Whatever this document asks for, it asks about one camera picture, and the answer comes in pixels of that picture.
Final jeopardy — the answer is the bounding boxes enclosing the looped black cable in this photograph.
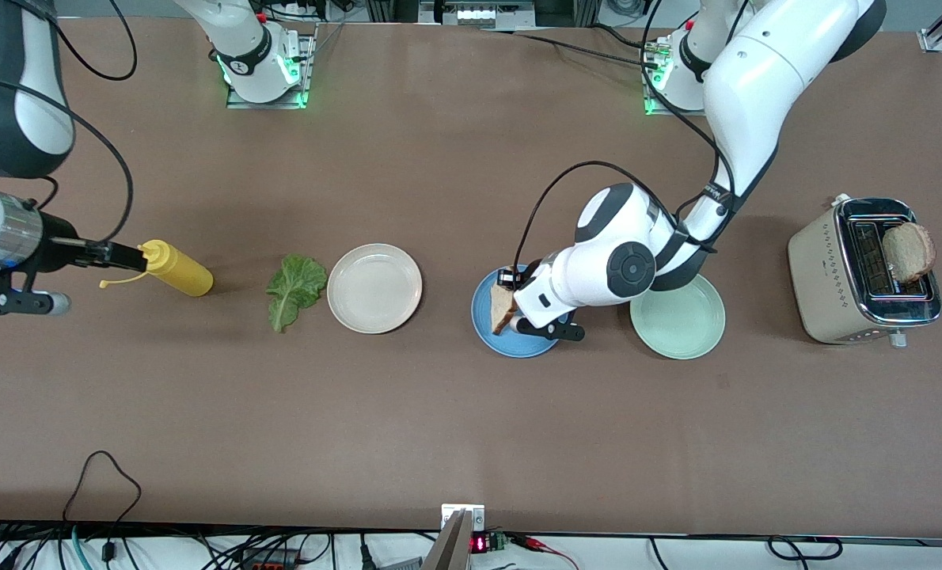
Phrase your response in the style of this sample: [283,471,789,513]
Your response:
[768,536,844,561]

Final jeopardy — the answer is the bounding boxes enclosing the green lettuce leaf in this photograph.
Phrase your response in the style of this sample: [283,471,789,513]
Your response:
[265,253,329,334]

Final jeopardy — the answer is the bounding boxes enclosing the beige round plate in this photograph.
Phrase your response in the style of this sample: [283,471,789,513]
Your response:
[327,243,424,335]

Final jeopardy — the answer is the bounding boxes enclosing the blue round plate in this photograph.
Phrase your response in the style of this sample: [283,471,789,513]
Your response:
[471,264,569,359]

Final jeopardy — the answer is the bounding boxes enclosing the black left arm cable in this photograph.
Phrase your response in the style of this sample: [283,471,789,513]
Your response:
[513,0,739,274]

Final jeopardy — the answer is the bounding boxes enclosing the yellow mustard squeeze bottle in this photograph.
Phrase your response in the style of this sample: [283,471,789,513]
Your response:
[99,240,215,298]

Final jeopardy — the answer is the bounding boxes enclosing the red clip wire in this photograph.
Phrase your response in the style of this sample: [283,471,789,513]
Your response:
[511,534,581,570]

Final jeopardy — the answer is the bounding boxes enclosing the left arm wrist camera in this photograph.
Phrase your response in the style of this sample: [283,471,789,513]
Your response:
[516,315,586,343]

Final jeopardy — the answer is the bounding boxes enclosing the black table cable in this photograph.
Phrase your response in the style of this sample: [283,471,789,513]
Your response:
[479,28,662,70]
[590,22,662,52]

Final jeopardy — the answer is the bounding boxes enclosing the grey electronics box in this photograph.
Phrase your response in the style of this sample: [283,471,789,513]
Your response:
[420,0,537,29]

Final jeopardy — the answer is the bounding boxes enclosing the black cable with ferrite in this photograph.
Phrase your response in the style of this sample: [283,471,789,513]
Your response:
[63,450,142,564]

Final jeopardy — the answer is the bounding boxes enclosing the cream and chrome toaster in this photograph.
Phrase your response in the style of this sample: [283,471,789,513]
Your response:
[788,194,942,349]

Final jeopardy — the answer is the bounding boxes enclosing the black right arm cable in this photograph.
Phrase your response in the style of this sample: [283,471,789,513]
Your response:
[0,0,138,245]

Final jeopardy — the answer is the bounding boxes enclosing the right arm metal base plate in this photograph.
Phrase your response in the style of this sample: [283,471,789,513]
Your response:
[226,32,313,110]

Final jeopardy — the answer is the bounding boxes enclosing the silver camera mount bracket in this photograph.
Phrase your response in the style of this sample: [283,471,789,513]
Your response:
[424,504,486,570]

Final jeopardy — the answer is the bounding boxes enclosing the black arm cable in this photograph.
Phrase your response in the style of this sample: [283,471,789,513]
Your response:
[0,0,138,245]
[513,0,739,274]

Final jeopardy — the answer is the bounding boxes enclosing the toasted bread slice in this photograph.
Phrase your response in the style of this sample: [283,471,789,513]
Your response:
[490,283,519,336]
[883,222,937,286]

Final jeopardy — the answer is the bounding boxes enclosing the pale green round plate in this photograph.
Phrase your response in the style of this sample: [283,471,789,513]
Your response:
[629,273,727,361]

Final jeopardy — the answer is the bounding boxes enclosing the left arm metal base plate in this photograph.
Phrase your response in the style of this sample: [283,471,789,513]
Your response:
[643,40,709,118]

